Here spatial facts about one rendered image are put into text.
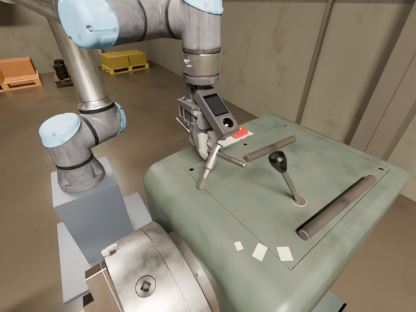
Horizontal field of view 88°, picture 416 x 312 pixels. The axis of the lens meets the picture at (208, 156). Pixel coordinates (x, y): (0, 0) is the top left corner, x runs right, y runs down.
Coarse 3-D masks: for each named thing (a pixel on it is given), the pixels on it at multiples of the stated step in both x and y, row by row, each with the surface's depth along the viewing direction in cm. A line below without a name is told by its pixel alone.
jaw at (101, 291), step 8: (112, 248) 46; (104, 256) 44; (104, 264) 44; (88, 272) 42; (96, 272) 42; (104, 272) 42; (88, 280) 40; (96, 280) 41; (104, 280) 42; (96, 288) 41; (104, 288) 42; (112, 288) 43; (88, 296) 43; (96, 296) 41; (104, 296) 42; (112, 296) 43; (88, 304) 40; (96, 304) 41; (104, 304) 42; (112, 304) 43
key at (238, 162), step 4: (176, 120) 68; (180, 120) 67; (180, 124) 66; (184, 124) 65; (184, 128) 63; (188, 128) 63; (188, 132) 61; (208, 148) 53; (220, 152) 50; (220, 156) 50; (224, 156) 49; (228, 156) 48; (228, 160) 48; (232, 160) 47; (236, 160) 46; (240, 160) 46; (236, 164) 46; (240, 164) 45; (244, 164) 44
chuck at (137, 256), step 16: (128, 240) 46; (144, 240) 44; (112, 256) 42; (128, 256) 41; (144, 256) 41; (160, 256) 41; (112, 272) 38; (128, 272) 38; (144, 272) 38; (160, 272) 39; (128, 288) 36; (160, 288) 37; (176, 288) 38; (128, 304) 35; (144, 304) 35; (160, 304) 36; (176, 304) 36
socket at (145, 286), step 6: (144, 276) 38; (138, 282) 37; (144, 282) 39; (150, 282) 37; (138, 288) 37; (144, 288) 39; (150, 288) 37; (138, 294) 36; (144, 294) 36; (150, 294) 36
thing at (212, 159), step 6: (216, 144) 51; (216, 150) 51; (210, 156) 51; (216, 156) 51; (210, 162) 51; (210, 168) 51; (204, 174) 51; (204, 180) 51; (198, 186) 51; (204, 186) 52
